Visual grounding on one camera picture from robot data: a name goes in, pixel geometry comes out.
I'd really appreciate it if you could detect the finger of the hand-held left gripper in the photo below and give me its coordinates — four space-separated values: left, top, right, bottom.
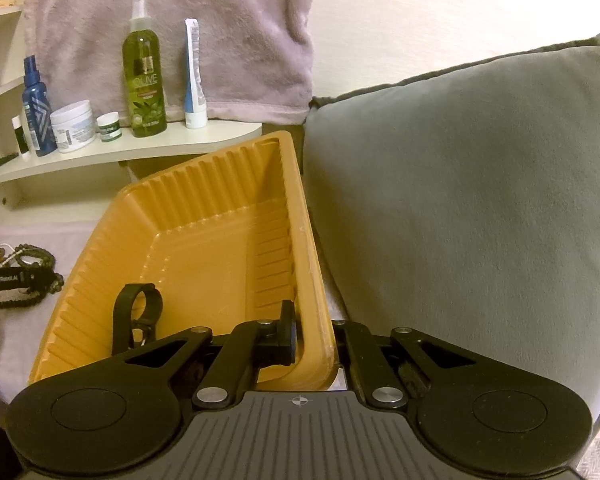
0 270 37 292

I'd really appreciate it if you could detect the white and blue tube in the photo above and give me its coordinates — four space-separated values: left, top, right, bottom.
183 18 208 130

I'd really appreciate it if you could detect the pink hanging towel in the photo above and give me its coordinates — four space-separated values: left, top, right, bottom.
25 0 315 126

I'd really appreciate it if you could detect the grey pillow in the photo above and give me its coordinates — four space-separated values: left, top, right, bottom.
302 27 600 411

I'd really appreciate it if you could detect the white cream jar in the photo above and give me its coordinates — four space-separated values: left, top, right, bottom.
50 100 98 154

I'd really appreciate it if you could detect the black bead necklace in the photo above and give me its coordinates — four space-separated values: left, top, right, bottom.
7 244 57 272

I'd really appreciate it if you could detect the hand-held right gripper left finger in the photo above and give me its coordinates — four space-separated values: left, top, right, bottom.
111 300 300 409

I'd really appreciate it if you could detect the small green label jar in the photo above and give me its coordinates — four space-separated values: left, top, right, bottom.
96 112 123 142

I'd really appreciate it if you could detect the yellow plastic tray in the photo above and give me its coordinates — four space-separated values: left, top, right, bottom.
27 130 338 393

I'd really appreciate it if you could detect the pink blanket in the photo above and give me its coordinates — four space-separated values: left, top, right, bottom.
0 222 116 406

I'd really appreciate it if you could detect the green oil spray bottle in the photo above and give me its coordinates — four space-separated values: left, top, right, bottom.
122 0 168 139

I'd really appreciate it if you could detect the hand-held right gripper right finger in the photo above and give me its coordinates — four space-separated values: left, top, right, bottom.
331 319 482 409

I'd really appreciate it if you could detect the black ring clip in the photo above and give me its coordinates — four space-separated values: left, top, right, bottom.
111 283 163 356

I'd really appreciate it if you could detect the blue spray bottle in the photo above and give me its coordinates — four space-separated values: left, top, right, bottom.
21 55 58 157

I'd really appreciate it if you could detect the cream shelf unit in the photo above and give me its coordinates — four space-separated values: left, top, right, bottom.
0 2 263 221

